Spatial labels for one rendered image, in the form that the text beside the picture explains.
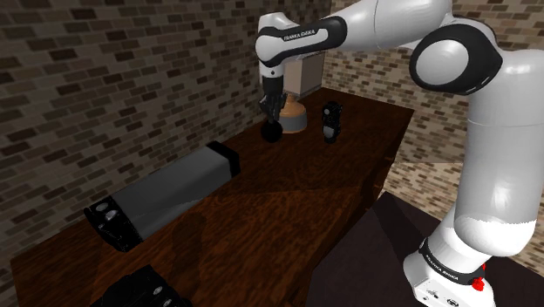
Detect black ball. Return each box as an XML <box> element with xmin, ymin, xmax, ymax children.
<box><xmin>260</xmin><ymin>120</ymin><xmax>284</xmax><ymax>144</ymax></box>

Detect brown wooden table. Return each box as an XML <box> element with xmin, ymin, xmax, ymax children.
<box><xmin>9</xmin><ymin>86</ymin><xmax>416</xmax><ymax>307</ymax></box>

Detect black figure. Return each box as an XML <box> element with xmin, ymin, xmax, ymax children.
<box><xmin>321</xmin><ymin>101</ymin><xmax>343</xmax><ymax>145</ymax></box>

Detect black appliance with round buttons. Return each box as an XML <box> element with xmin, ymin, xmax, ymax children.
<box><xmin>90</xmin><ymin>264</ymin><xmax>194</xmax><ymax>307</ymax></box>

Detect beige cabinet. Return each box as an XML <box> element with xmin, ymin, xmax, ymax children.
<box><xmin>283</xmin><ymin>51</ymin><xmax>327</xmax><ymax>99</ymax></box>

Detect dark robot stand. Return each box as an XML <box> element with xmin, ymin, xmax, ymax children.
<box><xmin>304</xmin><ymin>191</ymin><xmax>544</xmax><ymax>307</ymax></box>

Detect long grey box black ends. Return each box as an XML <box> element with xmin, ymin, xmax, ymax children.
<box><xmin>83</xmin><ymin>140</ymin><xmax>241</xmax><ymax>254</ymax></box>

